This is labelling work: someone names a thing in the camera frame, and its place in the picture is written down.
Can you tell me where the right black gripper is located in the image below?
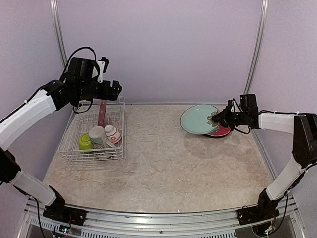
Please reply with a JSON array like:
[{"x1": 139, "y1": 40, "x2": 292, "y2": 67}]
[{"x1": 212, "y1": 105, "x2": 248, "y2": 130}]

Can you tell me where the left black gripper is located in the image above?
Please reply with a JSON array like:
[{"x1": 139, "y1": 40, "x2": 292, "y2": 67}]
[{"x1": 77, "y1": 80, "x2": 122, "y2": 101}]

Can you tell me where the red floral plate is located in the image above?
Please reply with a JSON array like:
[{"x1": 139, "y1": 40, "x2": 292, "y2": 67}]
[{"x1": 210, "y1": 125, "x2": 231, "y2": 137}]

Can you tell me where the pink polka dot dish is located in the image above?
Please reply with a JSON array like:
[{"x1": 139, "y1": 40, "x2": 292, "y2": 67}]
[{"x1": 98, "y1": 100, "x2": 107, "y2": 127}]

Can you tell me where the black striped plate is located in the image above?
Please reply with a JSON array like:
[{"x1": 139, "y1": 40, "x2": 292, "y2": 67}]
[{"x1": 204, "y1": 127, "x2": 231, "y2": 138}]

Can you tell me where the light teal plate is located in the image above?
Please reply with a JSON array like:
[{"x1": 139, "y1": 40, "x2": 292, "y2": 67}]
[{"x1": 180, "y1": 104, "x2": 219, "y2": 135}]

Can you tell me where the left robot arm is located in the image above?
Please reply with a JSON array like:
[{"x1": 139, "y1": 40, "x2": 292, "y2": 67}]
[{"x1": 0, "y1": 80, "x2": 122, "y2": 221}]

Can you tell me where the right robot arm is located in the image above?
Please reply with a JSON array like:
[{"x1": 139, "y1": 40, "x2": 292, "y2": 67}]
[{"x1": 210, "y1": 109, "x2": 317, "y2": 223}]

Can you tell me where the white patterned mug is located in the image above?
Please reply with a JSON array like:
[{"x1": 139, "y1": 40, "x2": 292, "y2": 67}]
[{"x1": 88, "y1": 126, "x2": 117, "y2": 149}]

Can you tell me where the red white patterned bowl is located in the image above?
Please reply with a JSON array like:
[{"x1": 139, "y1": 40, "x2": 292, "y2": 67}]
[{"x1": 104, "y1": 124, "x2": 122, "y2": 144}]

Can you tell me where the green cup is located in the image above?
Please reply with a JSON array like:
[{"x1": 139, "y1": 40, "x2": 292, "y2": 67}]
[{"x1": 78, "y1": 133, "x2": 93, "y2": 150}]

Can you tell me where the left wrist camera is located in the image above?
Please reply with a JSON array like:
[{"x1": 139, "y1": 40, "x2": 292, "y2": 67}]
[{"x1": 65, "y1": 57, "x2": 109, "y2": 84}]

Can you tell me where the white wire dish rack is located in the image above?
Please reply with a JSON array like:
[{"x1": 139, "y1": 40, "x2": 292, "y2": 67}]
[{"x1": 58, "y1": 96, "x2": 125, "y2": 165}]

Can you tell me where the right aluminium corner post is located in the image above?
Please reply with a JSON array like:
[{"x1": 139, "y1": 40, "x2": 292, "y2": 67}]
[{"x1": 243, "y1": 0, "x2": 269, "y2": 94}]

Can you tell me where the aluminium corner post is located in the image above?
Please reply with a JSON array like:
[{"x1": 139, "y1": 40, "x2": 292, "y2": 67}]
[
  {"x1": 243, "y1": 0, "x2": 269, "y2": 94},
  {"x1": 50, "y1": 0, "x2": 67, "y2": 66}
]

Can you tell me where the left aluminium corner post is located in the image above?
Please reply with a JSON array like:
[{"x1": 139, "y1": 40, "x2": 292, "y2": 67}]
[{"x1": 50, "y1": 0, "x2": 67, "y2": 66}]

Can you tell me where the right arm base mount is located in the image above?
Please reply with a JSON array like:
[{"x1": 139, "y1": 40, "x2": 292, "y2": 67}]
[{"x1": 236, "y1": 206, "x2": 280, "y2": 225}]

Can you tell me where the aluminium front rail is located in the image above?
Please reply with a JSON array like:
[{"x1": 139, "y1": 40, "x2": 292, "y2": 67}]
[{"x1": 17, "y1": 196, "x2": 307, "y2": 238}]

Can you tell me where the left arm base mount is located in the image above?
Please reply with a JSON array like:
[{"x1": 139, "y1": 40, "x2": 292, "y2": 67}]
[{"x1": 43, "y1": 206, "x2": 87, "y2": 226}]

